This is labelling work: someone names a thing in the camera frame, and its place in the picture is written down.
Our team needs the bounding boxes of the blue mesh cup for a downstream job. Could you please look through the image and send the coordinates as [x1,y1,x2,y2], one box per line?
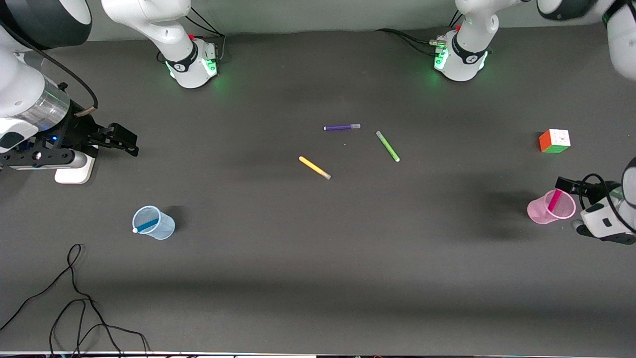
[132,205,176,241]

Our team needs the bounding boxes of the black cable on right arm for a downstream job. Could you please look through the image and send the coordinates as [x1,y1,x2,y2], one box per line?
[0,19,99,118]

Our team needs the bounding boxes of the multicolour puzzle cube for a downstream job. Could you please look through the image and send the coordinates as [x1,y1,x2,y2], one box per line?
[539,129,571,154]

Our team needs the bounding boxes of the pink mesh cup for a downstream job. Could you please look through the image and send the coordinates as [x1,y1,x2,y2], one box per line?
[527,189,577,225]

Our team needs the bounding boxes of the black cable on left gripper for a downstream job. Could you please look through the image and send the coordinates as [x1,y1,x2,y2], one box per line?
[579,173,636,232]

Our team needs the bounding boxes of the black cables at base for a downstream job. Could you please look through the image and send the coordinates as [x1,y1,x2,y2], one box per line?
[375,9,465,56]
[157,6,228,64]

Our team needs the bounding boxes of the green marker with clear cap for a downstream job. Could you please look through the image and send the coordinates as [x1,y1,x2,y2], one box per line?
[375,130,401,163]

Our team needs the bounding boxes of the black cables at left base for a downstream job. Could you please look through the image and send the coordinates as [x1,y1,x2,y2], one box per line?
[375,9,465,56]

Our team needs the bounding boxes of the black cables at right base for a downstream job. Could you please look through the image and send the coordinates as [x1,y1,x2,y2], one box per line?
[157,6,228,64]

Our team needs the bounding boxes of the yellow marker with clear cap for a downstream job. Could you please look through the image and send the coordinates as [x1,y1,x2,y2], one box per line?
[298,156,332,180]

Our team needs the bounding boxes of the loose black cable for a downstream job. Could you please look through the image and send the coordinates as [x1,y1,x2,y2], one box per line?
[0,243,151,358]

